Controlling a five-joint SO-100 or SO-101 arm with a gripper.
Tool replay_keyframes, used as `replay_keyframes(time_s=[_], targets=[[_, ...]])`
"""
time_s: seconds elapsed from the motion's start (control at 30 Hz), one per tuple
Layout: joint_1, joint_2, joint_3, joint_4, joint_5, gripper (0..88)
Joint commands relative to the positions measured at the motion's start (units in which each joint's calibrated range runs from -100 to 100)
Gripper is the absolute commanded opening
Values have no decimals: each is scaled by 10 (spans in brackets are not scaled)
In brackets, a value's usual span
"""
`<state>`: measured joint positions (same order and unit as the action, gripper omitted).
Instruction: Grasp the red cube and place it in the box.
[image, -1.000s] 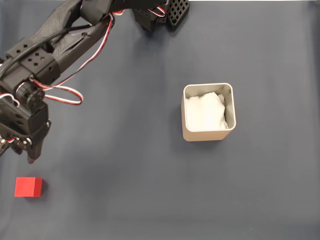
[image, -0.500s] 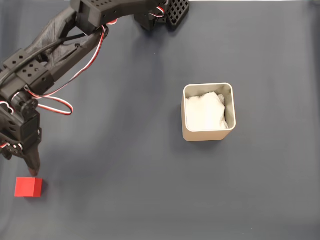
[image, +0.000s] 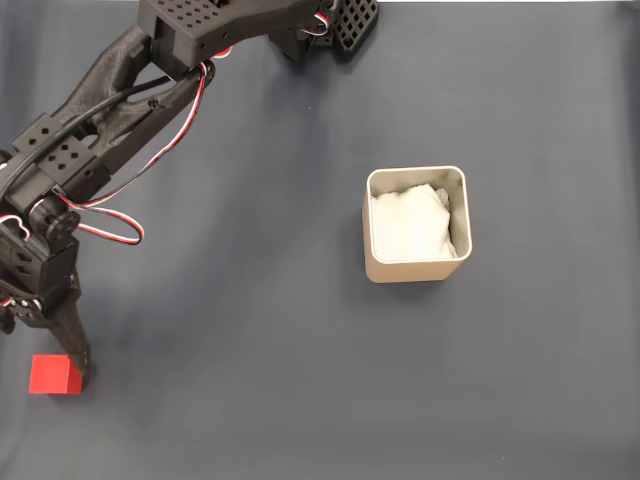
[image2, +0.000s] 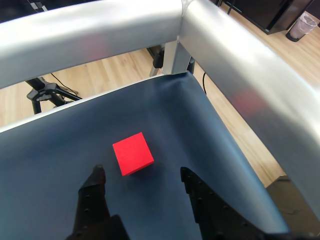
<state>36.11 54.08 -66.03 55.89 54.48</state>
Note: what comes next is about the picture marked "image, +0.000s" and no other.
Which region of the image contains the red cube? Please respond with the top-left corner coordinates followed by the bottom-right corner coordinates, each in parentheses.
top-left (28, 353), bottom-right (84, 396)

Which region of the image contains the beige square box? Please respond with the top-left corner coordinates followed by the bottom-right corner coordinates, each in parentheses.
top-left (360, 165), bottom-right (474, 285)

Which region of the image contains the blue-grey table mat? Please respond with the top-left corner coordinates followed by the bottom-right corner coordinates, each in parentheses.
top-left (0, 2), bottom-right (640, 480)

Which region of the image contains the white crumpled cloth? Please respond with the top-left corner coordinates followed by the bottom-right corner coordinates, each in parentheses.
top-left (370, 182), bottom-right (459, 262)

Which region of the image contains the red white black servo wire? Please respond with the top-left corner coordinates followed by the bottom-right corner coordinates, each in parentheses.
top-left (74, 60), bottom-right (209, 247)

